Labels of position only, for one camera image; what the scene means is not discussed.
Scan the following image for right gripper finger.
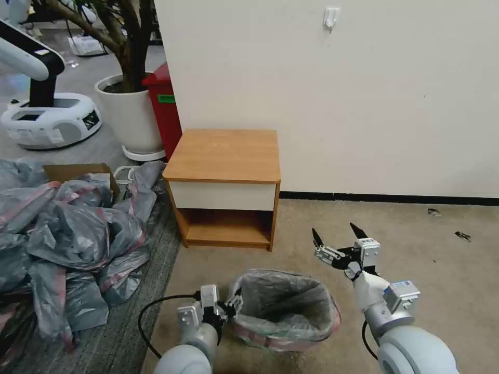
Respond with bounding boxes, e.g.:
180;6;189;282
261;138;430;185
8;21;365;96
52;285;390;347
311;228;347;266
349;222;368;252

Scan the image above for grey translucent garbage bag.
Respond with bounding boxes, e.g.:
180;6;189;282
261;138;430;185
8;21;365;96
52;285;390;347
227;269;341;353

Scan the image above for small trash can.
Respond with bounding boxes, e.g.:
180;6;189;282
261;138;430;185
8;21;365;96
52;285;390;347
230;272;338;352

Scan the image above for grey pink garbage bag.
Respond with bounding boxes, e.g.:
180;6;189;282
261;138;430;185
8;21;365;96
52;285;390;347
0;191;44;293
116;160;169;234
0;158;48;196
26;202;147;270
29;268;111;352
49;174;116;212

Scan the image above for wooden nightstand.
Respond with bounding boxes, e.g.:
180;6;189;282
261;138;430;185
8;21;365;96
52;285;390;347
162;129;282;252

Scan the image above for white pot saucer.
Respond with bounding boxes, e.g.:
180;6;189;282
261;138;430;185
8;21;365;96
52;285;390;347
122;144;167;162

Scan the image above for red plastic bin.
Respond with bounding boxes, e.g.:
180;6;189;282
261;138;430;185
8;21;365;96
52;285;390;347
141;62;183;164

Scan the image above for brown cardboard box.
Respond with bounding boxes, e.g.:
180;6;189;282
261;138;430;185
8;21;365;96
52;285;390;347
42;163;122;204

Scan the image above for white plant pot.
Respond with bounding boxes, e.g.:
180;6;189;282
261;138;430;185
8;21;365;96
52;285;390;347
95;74;167;155

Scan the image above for white wheeled robot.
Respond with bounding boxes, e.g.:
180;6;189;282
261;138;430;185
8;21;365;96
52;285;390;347
0;19;103;151

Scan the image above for brown tree trunk plant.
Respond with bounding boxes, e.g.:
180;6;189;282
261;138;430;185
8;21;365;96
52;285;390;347
31;0;161;94

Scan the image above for white printed package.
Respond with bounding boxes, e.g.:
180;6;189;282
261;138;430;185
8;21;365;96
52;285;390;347
68;35;107;58

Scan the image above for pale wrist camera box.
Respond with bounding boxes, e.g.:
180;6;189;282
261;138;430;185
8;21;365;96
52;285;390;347
353;237;381;270
199;284;220;312

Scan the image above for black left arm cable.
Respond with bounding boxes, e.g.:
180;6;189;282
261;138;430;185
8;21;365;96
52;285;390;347
138;294;202;359

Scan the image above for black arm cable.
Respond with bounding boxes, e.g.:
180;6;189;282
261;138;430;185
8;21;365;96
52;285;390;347
361;320;381;362
138;294;202;359

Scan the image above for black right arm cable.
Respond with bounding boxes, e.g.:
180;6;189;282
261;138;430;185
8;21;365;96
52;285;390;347
361;320;381;362

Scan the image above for white plastic frame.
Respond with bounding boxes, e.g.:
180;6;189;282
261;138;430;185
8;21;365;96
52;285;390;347
114;165;136;186

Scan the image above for white wall hook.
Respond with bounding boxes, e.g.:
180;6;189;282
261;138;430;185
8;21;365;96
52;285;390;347
323;6;339;34

